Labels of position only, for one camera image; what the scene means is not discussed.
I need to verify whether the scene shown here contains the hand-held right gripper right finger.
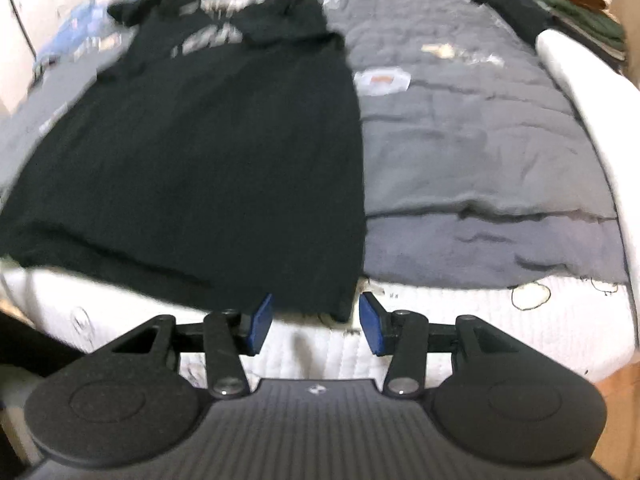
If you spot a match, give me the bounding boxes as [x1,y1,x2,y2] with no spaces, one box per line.
[358,290,522,400]

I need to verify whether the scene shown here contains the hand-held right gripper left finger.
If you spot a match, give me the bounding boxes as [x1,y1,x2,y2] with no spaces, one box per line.
[111,292,276,401]

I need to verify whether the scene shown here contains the black printed hoodie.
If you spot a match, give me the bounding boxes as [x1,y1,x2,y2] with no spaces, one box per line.
[0,0,369,323]

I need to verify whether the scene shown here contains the row of folded clothes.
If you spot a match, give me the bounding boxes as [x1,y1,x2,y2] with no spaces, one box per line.
[447,0,630,63]

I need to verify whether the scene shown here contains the white quilted mattress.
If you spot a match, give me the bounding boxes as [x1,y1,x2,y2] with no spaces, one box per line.
[0,260,640,393]

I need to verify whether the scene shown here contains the grey printed quilt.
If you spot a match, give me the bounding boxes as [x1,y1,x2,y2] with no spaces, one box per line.
[0,0,632,292]

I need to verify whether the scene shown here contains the large white folded garment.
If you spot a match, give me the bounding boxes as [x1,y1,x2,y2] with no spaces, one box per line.
[535,29,640,171]

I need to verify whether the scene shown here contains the blue printed pillow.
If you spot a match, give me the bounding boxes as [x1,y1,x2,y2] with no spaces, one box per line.
[34,2,127,67]

